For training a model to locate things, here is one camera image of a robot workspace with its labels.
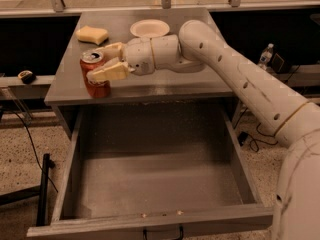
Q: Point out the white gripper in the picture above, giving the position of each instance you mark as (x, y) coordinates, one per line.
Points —
(138, 54)

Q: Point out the red coke can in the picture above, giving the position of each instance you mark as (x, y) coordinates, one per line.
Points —
(90, 60)

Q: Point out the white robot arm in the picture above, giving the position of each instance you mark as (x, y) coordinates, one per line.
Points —
(293, 120)

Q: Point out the open grey top drawer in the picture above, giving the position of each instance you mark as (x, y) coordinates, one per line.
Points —
(126, 172)

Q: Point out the yellow sponge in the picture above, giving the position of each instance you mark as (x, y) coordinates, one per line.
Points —
(92, 35)

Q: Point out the grey cabinet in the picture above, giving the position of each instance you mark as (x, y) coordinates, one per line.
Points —
(68, 88)

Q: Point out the white paper bowl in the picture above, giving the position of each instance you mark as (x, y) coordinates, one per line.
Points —
(150, 28)

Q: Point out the black round tape measure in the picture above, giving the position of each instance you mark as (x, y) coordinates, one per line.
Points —
(26, 76)

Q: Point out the clear water bottle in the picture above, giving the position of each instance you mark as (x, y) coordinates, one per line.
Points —
(266, 56)

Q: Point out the black floor stand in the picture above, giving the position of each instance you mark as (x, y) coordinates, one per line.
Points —
(40, 191)

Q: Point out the black box on ledge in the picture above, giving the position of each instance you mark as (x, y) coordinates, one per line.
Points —
(280, 65)

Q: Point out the black drawer handle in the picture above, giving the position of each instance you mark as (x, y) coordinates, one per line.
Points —
(175, 233)

